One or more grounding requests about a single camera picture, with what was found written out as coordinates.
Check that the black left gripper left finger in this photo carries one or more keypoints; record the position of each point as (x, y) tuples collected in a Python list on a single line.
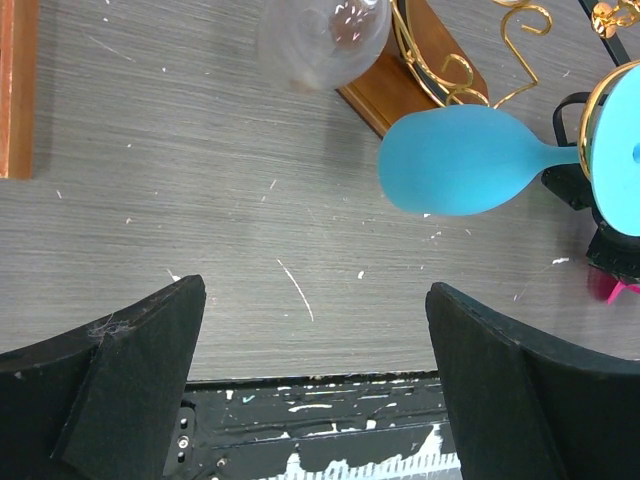
[(100, 401)]

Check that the wooden compartment tray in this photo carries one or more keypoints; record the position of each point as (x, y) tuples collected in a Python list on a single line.
[(19, 38)]

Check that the blue wine glass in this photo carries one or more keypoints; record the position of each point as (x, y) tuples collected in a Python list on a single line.
[(467, 159)]

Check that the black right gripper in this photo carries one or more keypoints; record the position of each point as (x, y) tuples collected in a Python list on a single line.
[(614, 253)]

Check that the pink wine glass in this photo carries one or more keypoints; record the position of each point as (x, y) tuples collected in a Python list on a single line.
[(605, 287)]

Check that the gold wire wine glass rack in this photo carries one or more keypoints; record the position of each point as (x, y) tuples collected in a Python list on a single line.
[(566, 181)]

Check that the clear wine glass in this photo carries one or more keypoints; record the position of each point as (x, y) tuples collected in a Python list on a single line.
[(307, 46)]

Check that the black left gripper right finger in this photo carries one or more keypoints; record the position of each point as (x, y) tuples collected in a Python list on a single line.
[(524, 404)]

